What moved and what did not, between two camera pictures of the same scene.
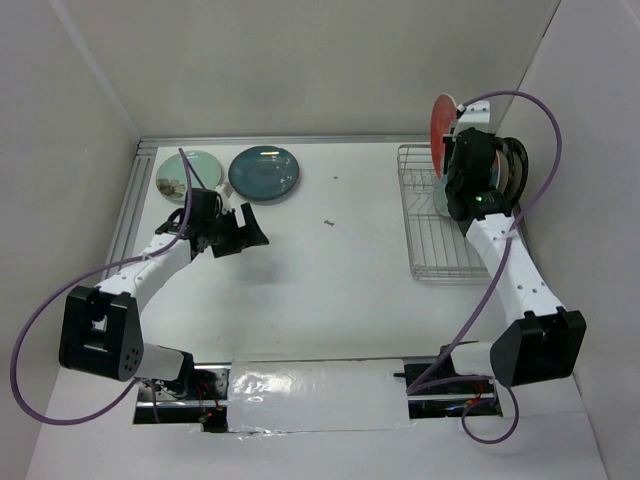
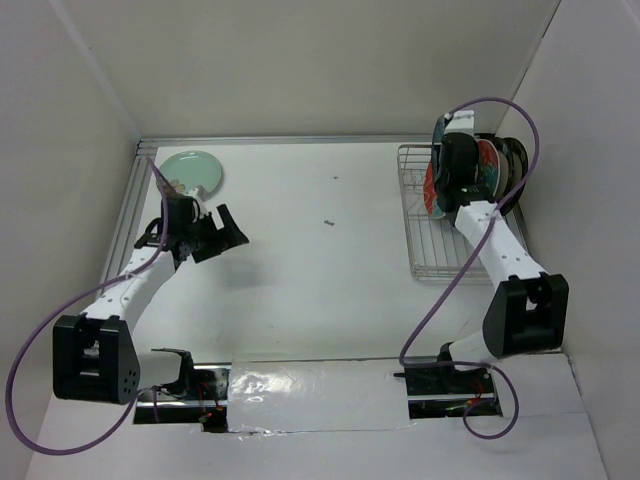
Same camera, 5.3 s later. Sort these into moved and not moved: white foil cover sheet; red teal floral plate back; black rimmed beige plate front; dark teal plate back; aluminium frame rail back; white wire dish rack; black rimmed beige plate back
Moved: dark teal plate back; black rimmed beige plate back; red teal floral plate back
Not moved: white wire dish rack; aluminium frame rail back; black rimmed beige plate front; white foil cover sheet
